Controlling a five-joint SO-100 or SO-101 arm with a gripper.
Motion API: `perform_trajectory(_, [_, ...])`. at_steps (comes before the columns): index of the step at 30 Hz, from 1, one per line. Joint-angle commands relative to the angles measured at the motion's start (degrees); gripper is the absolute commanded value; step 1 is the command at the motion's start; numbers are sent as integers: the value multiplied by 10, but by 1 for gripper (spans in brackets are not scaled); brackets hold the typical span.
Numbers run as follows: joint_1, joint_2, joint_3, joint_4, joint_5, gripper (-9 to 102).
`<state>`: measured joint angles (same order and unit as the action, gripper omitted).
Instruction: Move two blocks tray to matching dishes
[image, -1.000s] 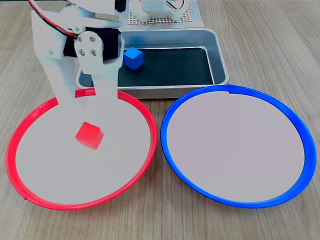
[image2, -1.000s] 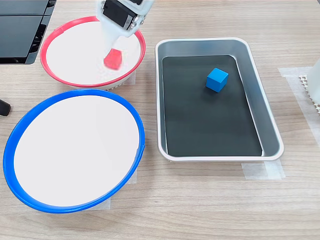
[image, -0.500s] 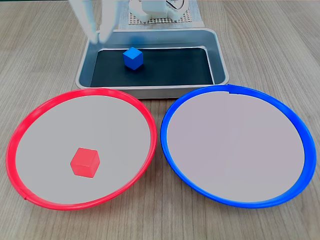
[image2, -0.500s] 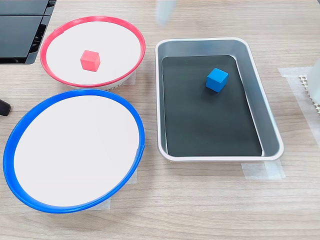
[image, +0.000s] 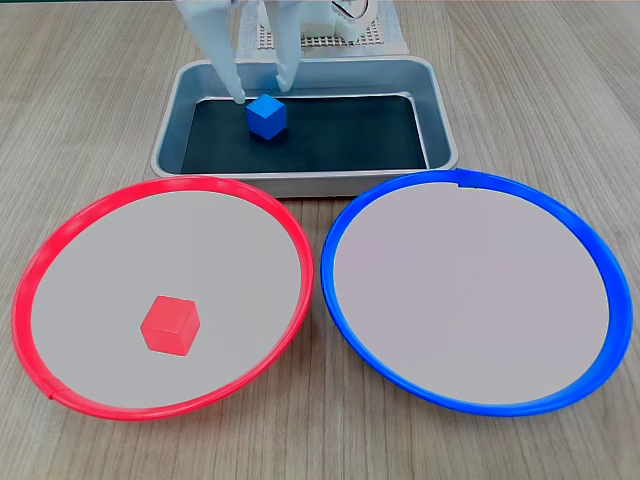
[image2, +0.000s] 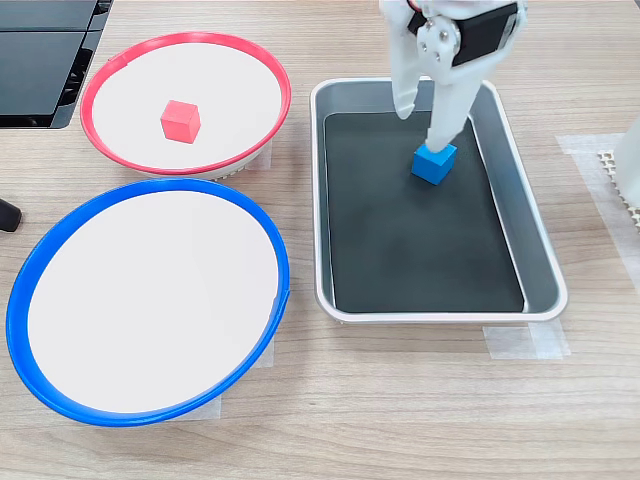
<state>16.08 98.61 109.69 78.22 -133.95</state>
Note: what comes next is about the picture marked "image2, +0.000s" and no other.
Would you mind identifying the black flat device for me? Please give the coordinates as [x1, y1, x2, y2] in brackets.
[0, 0, 115, 130]

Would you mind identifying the red-rimmed white dish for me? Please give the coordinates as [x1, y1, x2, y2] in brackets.
[79, 31, 293, 182]

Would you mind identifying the blue-rimmed white dish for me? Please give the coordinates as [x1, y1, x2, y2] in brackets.
[5, 177, 292, 429]

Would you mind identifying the black tray liner mat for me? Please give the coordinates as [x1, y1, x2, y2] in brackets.
[323, 110, 526, 315]

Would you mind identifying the silver metal tray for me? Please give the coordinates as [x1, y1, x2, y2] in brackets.
[309, 75, 570, 325]

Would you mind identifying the black rounded object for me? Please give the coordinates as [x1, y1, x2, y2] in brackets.
[0, 197, 24, 234]

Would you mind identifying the blue cube block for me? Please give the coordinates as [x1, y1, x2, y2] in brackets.
[410, 142, 459, 187]

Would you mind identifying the red cube block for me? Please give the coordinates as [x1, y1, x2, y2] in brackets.
[159, 99, 202, 145]

